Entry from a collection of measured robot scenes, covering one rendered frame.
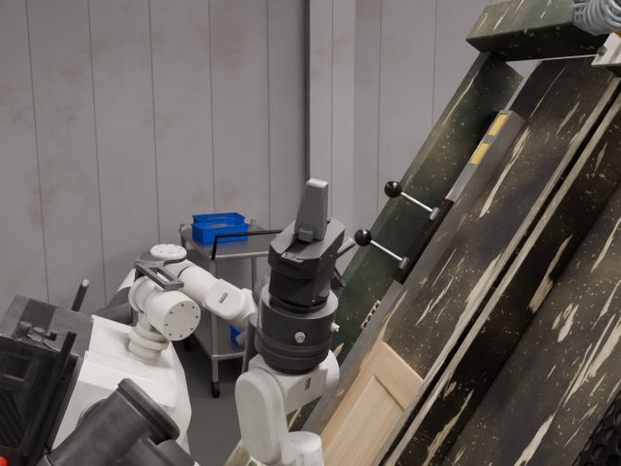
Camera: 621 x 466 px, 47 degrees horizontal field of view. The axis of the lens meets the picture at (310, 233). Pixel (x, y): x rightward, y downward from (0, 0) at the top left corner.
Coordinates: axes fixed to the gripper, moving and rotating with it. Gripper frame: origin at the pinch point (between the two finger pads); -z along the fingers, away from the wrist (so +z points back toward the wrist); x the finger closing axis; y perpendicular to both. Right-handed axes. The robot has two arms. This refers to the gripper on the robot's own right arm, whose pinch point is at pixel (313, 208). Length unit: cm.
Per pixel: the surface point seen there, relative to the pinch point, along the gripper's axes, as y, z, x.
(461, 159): 5, 21, 100
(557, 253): 28, 15, 42
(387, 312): 1, 45, 60
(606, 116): 29, -6, 51
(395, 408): 9, 51, 40
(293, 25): -159, 51, 409
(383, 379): 5, 52, 48
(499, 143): 13, 10, 80
